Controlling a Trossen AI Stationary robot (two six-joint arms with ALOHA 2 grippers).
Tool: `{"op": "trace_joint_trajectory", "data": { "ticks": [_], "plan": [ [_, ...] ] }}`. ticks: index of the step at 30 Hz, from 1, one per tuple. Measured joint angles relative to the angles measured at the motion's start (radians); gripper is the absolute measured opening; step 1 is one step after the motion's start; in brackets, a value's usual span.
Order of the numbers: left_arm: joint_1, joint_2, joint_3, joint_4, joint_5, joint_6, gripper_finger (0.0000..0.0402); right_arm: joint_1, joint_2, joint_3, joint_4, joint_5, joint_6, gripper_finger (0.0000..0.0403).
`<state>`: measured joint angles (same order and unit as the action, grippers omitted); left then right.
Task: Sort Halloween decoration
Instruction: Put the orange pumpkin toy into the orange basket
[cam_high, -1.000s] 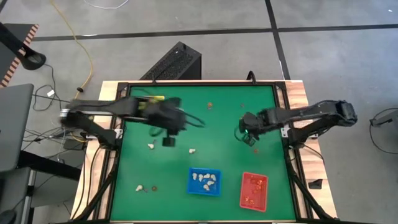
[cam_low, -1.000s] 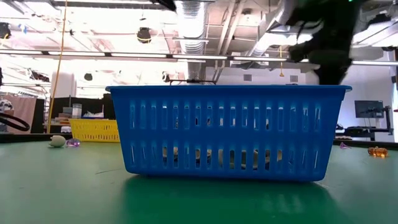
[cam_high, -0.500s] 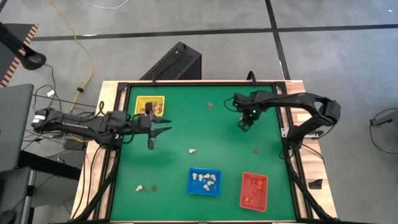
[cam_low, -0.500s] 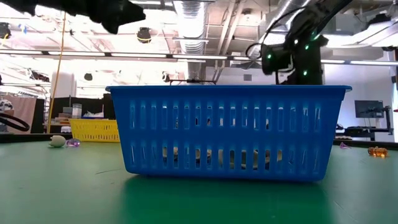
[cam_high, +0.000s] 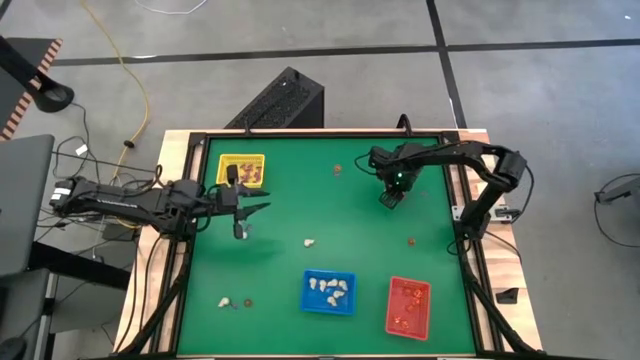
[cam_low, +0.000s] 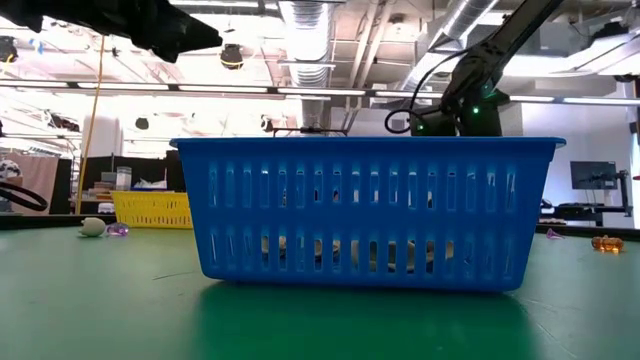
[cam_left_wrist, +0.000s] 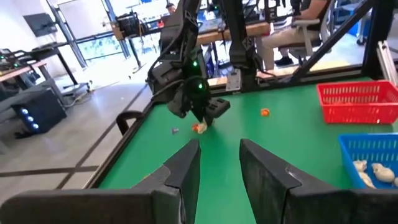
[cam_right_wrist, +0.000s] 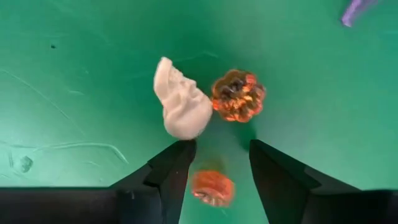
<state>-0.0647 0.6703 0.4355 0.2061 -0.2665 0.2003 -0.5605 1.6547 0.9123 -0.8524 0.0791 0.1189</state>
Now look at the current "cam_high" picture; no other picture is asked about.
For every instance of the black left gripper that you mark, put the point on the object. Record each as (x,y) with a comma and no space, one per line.
(227,202)

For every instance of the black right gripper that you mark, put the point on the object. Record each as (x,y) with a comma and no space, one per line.
(400,167)

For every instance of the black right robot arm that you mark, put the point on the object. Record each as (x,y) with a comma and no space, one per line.
(450,151)

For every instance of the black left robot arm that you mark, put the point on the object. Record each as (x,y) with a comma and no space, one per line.
(125,202)

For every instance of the yellow slotted plastic basket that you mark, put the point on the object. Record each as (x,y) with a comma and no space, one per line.
(250,159)

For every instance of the green table mat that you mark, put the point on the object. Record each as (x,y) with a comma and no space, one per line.
(300,200)

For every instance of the black hook loop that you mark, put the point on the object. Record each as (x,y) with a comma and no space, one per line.
(400,122)

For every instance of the black computer tower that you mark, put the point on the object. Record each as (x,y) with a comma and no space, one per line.
(280,100)

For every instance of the blue slotted plastic basket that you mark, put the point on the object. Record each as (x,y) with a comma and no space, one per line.
(306,308)

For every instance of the red slotted plastic basket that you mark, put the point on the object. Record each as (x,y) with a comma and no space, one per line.
(392,332)

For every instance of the black desk bar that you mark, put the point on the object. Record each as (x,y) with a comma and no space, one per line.
(80,267)

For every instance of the black stand with round base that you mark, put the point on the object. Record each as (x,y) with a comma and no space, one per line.
(52,97)

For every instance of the grey desk panel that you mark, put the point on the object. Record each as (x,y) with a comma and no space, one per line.
(25,200)

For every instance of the grey floor device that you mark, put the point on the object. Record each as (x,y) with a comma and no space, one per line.
(620,189)

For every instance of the grey mat with striped edge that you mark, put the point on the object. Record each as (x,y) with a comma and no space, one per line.
(47,56)

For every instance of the black computer mouse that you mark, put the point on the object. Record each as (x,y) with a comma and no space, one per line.
(10,350)

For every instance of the black wedge bracket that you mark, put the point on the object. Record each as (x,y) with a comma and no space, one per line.
(507,296)

